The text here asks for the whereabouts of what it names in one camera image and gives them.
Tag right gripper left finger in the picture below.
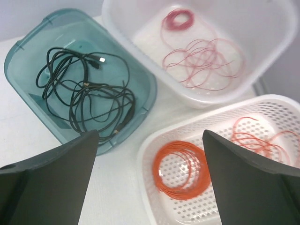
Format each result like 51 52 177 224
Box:
0 130 98 225

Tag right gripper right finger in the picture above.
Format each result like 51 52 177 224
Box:
202 130 300 225

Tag thin orange wire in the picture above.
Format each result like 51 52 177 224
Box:
231 116 300 168

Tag black cable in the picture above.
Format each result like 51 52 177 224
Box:
69 81 136 143

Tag thin pink red wire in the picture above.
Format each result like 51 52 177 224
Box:
160 28 247 92

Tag white perforated plastic basket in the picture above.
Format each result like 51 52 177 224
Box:
137 95 300 225

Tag teal transparent plastic tray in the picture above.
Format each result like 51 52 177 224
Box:
4 8 157 155

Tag white solid plastic basket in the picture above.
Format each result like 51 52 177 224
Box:
102 0 299 108

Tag orange wire coil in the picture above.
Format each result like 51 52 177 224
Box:
151 140 211 201

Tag black cables in tray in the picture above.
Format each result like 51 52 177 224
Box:
35 47 129 122

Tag pink wire coil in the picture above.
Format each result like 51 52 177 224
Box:
161 8 195 31

